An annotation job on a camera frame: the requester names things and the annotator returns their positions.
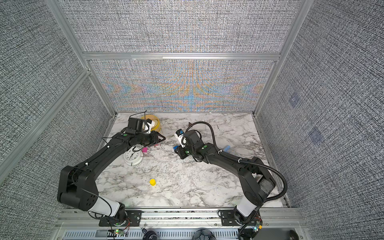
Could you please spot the white alarm clock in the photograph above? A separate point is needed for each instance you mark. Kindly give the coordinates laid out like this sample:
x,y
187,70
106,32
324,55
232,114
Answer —
x,y
132,158

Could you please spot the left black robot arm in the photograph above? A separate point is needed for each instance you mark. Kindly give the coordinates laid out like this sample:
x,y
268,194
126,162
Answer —
x,y
77,184

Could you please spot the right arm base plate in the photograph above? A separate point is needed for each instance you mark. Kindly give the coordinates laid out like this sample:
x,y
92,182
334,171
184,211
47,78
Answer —
x,y
227,218

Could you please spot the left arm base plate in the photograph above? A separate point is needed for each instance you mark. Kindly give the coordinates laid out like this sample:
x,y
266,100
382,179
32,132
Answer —
x,y
133,218

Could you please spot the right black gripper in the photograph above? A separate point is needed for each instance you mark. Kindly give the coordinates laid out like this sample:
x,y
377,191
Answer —
x,y
180,152

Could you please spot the yellow cylinder block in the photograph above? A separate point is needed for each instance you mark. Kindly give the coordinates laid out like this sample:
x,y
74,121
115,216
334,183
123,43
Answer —
x,y
153,182

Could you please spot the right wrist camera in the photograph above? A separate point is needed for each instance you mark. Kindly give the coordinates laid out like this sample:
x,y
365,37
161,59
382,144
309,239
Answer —
x,y
179,134

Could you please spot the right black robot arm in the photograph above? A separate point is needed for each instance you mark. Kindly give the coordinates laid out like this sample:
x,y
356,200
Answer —
x,y
256,181

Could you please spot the aluminium front rail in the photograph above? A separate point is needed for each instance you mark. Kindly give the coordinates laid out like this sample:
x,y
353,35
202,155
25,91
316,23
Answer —
x,y
184,218

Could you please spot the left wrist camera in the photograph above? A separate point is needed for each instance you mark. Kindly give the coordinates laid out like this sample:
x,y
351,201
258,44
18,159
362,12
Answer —
x,y
139,126

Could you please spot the yellow bamboo steamer basket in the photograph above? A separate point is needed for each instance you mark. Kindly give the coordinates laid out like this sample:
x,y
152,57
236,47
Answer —
x,y
155,124

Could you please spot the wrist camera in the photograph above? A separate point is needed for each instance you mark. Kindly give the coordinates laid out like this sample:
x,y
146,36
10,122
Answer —
x,y
179,134
139,126

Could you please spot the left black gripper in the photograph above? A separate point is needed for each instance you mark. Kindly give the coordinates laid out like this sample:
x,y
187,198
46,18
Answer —
x,y
155,138

